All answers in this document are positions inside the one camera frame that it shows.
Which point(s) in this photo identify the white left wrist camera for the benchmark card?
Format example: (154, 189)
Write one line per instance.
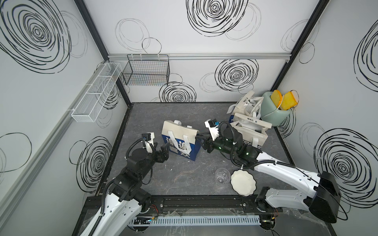
(148, 142)

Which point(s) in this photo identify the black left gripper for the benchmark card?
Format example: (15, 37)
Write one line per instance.
(160, 158)

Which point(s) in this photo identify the white mesh wall shelf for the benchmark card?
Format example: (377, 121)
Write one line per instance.
(101, 94)

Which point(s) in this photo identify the yellow toast slice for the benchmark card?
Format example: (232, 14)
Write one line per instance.
(276, 98)
(290, 100)

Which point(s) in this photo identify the mint green toaster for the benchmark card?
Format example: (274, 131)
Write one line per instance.
(269, 112)

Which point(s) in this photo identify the black wire basket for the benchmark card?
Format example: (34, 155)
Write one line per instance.
(146, 70)

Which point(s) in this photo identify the left yellow toast slice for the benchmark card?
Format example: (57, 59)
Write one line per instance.
(276, 98)

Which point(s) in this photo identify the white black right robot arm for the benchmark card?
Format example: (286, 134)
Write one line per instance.
(318, 194)

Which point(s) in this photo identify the white scalloped plate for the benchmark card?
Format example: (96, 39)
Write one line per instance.
(243, 183)

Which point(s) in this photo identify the clear plastic cup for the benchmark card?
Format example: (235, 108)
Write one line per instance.
(222, 176)

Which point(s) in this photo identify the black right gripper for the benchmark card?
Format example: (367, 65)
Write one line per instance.
(208, 142)

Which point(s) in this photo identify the white slotted cable duct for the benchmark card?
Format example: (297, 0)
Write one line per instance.
(227, 220)

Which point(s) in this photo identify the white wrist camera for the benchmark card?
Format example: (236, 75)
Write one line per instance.
(213, 126)
(148, 142)

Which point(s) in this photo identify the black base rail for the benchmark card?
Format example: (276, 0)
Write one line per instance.
(168, 203)

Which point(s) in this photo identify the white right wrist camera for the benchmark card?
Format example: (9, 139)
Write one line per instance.
(213, 126)

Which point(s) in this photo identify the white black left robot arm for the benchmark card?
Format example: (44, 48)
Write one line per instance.
(123, 198)

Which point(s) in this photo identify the right yellow toast slice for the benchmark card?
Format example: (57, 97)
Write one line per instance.
(290, 100)

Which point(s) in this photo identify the blue cream takeout bag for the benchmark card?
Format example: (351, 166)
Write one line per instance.
(252, 129)
(249, 105)
(181, 139)

